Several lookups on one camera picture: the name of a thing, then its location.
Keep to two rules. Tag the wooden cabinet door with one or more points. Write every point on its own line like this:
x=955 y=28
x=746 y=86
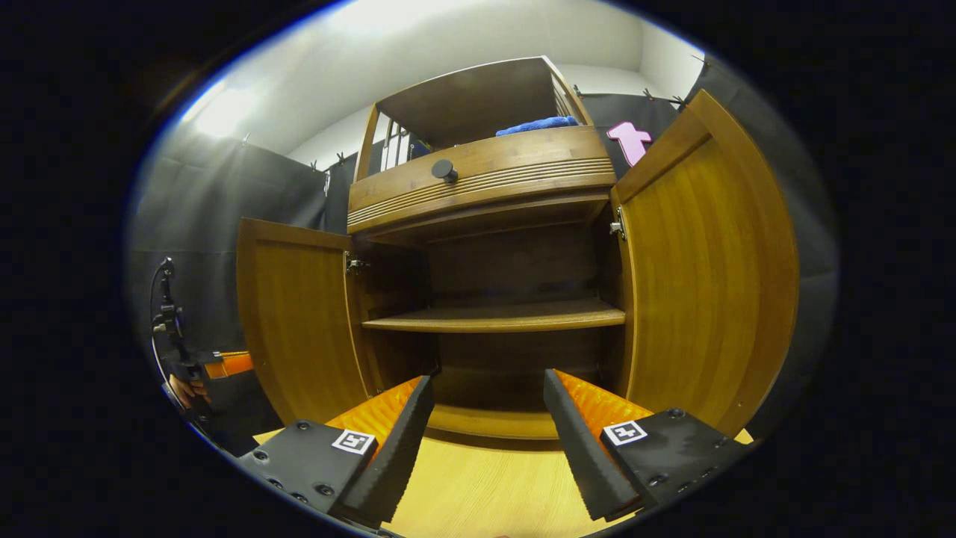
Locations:
x=299 y=321
x=694 y=284

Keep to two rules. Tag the black backdrop cloth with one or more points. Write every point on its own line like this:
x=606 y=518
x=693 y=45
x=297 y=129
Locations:
x=202 y=224

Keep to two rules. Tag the wooden inner cabinet shelf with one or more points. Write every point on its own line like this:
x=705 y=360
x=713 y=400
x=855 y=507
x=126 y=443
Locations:
x=500 y=317

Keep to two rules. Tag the metal door hinge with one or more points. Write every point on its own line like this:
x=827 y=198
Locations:
x=618 y=224
x=356 y=264

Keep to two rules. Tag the blue towel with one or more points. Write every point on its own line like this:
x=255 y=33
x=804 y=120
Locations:
x=538 y=125

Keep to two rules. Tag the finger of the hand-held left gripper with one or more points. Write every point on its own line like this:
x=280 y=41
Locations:
x=231 y=365

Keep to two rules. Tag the metal right door hinge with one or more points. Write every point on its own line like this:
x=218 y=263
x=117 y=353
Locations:
x=618 y=224

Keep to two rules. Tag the black round drawer knob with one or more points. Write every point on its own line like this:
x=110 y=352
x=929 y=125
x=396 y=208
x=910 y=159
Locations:
x=444 y=170

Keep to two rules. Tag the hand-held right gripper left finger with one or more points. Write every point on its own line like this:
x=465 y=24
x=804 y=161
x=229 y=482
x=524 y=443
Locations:
x=399 y=441

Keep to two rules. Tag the wooden grooved drawer front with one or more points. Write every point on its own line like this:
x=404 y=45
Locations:
x=523 y=157

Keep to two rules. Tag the white book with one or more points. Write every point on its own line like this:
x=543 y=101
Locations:
x=402 y=149

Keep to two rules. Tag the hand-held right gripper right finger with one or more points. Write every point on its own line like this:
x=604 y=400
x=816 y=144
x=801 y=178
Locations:
x=579 y=441

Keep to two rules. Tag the metal left door hinge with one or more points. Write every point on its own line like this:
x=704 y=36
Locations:
x=356 y=264

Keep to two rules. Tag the long ceiling light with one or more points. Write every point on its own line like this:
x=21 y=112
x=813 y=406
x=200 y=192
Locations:
x=220 y=108

